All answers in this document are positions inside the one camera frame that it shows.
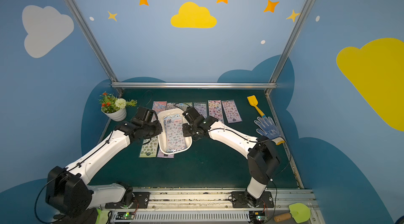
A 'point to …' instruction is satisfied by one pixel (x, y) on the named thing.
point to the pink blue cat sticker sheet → (159, 107)
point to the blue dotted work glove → (269, 130)
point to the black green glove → (93, 215)
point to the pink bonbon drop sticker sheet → (171, 106)
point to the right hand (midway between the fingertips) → (187, 128)
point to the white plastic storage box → (189, 142)
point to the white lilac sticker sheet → (173, 135)
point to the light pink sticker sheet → (161, 154)
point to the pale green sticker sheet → (150, 149)
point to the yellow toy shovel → (253, 101)
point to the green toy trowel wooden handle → (300, 212)
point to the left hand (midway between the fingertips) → (165, 127)
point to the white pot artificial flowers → (114, 109)
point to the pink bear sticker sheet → (231, 111)
